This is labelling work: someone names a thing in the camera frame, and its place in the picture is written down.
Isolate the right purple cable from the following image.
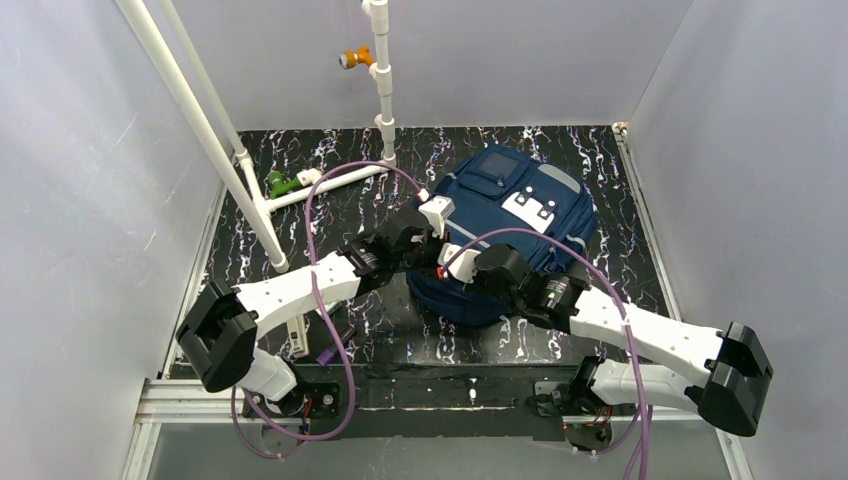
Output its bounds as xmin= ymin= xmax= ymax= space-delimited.
xmin=442 ymin=227 xmax=654 ymax=480

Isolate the white glue stick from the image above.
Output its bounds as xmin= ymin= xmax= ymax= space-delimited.
xmin=287 ymin=315 xmax=309 ymax=359

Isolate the purple black marker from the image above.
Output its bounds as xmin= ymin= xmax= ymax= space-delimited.
xmin=316 ymin=326 xmax=357 ymax=366

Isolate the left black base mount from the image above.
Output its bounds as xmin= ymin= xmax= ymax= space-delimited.
xmin=251 ymin=382 xmax=346 ymax=420

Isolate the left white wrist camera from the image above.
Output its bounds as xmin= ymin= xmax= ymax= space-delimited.
xmin=416 ymin=189 xmax=455 ymax=239

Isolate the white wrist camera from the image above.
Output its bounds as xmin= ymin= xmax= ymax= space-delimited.
xmin=416 ymin=189 xmax=455 ymax=239
xmin=436 ymin=243 xmax=481 ymax=284

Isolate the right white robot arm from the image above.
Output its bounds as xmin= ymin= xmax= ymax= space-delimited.
xmin=472 ymin=244 xmax=774 ymax=437

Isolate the aluminium rail frame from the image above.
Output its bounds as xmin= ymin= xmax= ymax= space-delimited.
xmin=122 ymin=122 xmax=753 ymax=480

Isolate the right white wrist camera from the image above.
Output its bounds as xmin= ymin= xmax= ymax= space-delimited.
xmin=436 ymin=243 xmax=481 ymax=284

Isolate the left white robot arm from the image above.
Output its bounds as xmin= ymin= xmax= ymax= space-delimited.
xmin=175 ymin=199 xmax=452 ymax=401

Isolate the purple cable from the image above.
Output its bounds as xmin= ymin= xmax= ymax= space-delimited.
xmin=442 ymin=227 xmax=654 ymax=480
xmin=230 ymin=160 xmax=429 ymax=461

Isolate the white PVC pipe frame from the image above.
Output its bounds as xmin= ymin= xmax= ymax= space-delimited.
xmin=115 ymin=0 xmax=399 ymax=273

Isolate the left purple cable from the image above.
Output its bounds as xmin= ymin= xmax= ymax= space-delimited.
xmin=230 ymin=160 xmax=429 ymax=461

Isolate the navy blue student backpack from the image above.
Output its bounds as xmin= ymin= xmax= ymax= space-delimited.
xmin=405 ymin=145 xmax=600 ymax=327

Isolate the green pipe valve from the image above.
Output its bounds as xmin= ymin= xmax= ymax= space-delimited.
xmin=267 ymin=171 xmax=303 ymax=199

